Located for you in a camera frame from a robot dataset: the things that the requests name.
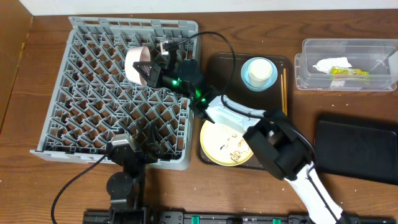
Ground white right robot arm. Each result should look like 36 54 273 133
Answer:
146 40 346 224

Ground white paper napkin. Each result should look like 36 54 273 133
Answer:
313 57 352 88

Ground yellow plate with scraps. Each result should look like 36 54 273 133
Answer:
200 121 254 167

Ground dark brown serving tray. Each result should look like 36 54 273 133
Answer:
196 52 294 172

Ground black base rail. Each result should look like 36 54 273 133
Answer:
82 209 396 224

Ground yellow green snack wrapper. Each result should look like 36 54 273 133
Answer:
330 67 369 80

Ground white paper cup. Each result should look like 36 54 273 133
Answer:
248 58 273 88

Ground grey dishwasher rack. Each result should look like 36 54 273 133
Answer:
33 16 200 170

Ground left wooden chopstick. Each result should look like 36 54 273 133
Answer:
280 74 285 113

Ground wooden chopstick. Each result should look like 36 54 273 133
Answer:
282 68 288 116
280 74 285 113

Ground right wooden chopstick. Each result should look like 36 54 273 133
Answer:
282 68 288 116

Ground clear plastic waste bin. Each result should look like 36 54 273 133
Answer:
294 39 397 91

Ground pale pink bowl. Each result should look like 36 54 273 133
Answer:
124 46 151 86

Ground black waste bin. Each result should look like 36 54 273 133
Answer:
315 114 397 185

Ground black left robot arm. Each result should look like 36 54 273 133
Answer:
105 60 175 223

